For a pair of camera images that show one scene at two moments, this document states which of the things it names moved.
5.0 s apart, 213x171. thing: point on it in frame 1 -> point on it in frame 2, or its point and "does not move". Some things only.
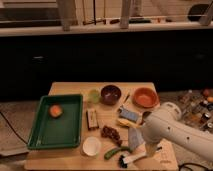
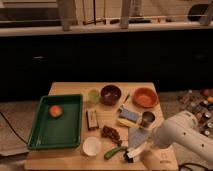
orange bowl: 145,97 does not move
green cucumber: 114,151 does not move
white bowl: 91,146 does not move
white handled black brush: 124,161 -> 130,154
